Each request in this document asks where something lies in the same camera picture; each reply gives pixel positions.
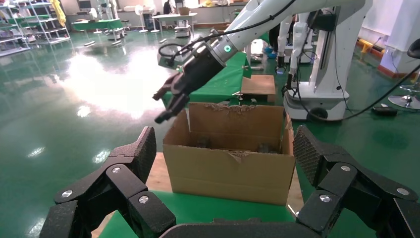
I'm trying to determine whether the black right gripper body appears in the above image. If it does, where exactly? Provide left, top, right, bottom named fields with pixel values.
left=178, top=49, right=227, bottom=95

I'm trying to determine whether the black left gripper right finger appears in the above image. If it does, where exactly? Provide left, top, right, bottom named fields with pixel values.
left=293, top=124, right=420, bottom=238

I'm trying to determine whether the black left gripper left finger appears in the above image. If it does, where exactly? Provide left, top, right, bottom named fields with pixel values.
left=39, top=126, right=177, bottom=238

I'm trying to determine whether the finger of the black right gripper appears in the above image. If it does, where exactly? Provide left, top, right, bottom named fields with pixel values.
left=154, top=92, right=191, bottom=124
left=152, top=72, right=184, bottom=102

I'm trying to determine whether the large open cardboard carton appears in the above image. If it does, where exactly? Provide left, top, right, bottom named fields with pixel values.
left=163, top=102, right=297, bottom=207

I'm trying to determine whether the plywood board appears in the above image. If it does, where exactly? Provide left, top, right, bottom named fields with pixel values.
left=91, top=152, right=305, bottom=238

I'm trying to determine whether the small white machine base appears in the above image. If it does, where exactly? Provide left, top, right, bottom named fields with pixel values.
left=174, top=20, right=192, bottom=38

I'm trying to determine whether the white work table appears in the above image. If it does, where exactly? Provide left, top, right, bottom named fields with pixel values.
left=151, top=12, right=198, bottom=34

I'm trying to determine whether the black power adapter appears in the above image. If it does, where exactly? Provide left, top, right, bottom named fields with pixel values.
left=371, top=104, right=398, bottom=117

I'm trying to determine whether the green covered table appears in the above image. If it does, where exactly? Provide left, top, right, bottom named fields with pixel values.
left=71, top=18, right=123, bottom=34

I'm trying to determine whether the white wheeled robot body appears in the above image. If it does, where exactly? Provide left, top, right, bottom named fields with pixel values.
left=283, top=6, right=373, bottom=123

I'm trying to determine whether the yellow hanging garment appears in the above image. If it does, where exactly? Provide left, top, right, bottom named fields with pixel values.
left=51, top=0, right=67, bottom=28

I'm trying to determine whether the white metal shelving rack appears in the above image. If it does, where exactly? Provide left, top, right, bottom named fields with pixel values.
left=19, top=0, right=71, bottom=45
left=0, top=3, right=32, bottom=58

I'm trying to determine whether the yellow black floor barrier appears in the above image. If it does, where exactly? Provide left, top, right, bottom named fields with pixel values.
left=358, top=38, right=384, bottom=55

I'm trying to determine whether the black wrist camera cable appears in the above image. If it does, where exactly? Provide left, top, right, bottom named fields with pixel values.
left=158, top=0, right=298, bottom=68

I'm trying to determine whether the black floor cable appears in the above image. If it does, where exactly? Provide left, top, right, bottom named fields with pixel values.
left=295, top=62, right=420, bottom=123

